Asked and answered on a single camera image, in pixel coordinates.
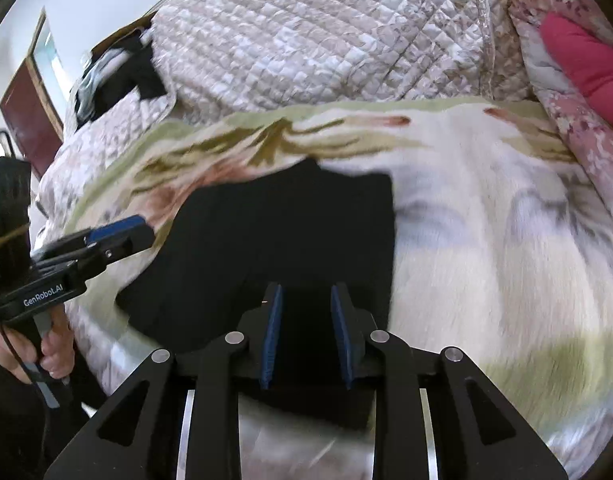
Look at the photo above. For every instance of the quilted beige bedspread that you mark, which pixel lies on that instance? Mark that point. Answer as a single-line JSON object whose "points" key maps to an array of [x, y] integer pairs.
{"points": [[311, 35]]}

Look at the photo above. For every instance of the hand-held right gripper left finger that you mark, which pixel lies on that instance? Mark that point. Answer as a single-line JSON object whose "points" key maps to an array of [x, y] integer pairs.
{"points": [[272, 340]]}

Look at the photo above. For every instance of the pink floral comforter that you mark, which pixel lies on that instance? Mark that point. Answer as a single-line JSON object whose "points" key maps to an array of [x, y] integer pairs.
{"points": [[571, 105]]}

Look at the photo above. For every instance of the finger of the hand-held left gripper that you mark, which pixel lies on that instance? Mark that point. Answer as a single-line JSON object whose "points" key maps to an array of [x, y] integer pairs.
{"points": [[117, 226], [134, 243]]}

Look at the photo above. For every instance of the dark red wooden door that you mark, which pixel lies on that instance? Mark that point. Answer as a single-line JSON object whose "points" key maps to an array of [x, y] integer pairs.
{"points": [[29, 120]]}

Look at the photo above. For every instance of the floral fleece blanket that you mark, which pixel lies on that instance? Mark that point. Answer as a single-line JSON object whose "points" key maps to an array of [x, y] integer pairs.
{"points": [[486, 240]]}

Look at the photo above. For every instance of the light blue garment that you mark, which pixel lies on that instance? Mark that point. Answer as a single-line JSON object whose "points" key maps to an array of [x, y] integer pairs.
{"points": [[94, 82]]}

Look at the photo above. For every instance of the black garment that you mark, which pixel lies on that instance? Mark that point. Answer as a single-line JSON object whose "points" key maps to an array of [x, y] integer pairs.
{"points": [[146, 75]]}

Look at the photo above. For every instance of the person's dark clothing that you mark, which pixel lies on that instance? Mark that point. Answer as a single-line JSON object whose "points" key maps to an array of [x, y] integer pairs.
{"points": [[16, 435]]}

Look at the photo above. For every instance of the black pants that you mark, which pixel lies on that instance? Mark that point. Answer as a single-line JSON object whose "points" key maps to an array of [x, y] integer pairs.
{"points": [[286, 220]]}

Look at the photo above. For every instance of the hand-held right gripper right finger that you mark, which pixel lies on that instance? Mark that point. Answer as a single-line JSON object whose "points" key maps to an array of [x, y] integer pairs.
{"points": [[344, 340]]}

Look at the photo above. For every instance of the person's left hand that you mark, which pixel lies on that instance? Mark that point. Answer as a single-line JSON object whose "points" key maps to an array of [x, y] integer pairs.
{"points": [[56, 345]]}

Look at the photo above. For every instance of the brown wooden headboard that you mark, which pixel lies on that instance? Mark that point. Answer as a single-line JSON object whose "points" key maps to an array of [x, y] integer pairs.
{"points": [[126, 30]]}

